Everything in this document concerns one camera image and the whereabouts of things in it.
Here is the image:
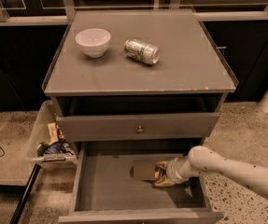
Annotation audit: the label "white ceramic bowl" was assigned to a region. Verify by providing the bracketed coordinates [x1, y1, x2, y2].
[75, 28, 111, 58]

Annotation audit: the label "white metal railing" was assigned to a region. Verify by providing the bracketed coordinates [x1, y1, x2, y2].
[0, 0, 268, 28]

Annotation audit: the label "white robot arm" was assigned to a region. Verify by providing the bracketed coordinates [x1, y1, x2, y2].
[166, 146, 268, 200]

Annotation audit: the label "green white soda can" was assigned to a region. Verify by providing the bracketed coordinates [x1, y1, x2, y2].
[124, 38, 160, 65]

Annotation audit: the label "orange gold soda can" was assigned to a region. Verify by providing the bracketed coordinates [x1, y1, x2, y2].
[154, 161, 175, 188]

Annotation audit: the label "snack packets in bin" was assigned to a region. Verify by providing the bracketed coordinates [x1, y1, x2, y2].
[36, 122, 75, 157]

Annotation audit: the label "open grey middle drawer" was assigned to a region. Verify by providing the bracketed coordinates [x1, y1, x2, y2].
[59, 139, 223, 224]

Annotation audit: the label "grey drawer cabinet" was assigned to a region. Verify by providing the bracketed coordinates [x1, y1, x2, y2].
[41, 8, 239, 147]

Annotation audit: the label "round metal drawer knob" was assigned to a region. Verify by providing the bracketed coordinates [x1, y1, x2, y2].
[136, 126, 145, 134]

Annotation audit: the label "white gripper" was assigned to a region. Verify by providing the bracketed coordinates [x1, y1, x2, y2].
[166, 157, 190, 184]

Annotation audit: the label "clear plastic bin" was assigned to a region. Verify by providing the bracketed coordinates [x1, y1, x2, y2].
[27, 100, 78, 171]

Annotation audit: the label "grey top drawer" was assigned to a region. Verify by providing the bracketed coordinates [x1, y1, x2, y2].
[57, 113, 219, 142]

